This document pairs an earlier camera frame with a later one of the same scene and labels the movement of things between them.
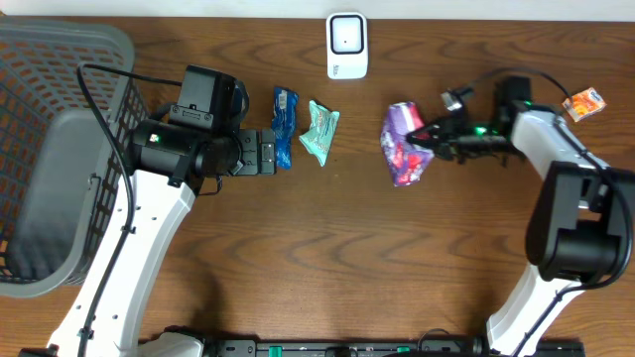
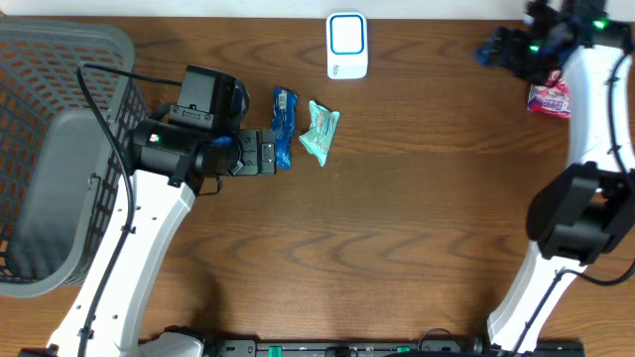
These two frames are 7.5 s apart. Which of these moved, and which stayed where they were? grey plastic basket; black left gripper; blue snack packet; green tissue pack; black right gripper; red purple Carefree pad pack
Moved: black right gripper; red purple Carefree pad pack
Stayed: green tissue pack; black left gripper; grey plastic basket; blue snack packet
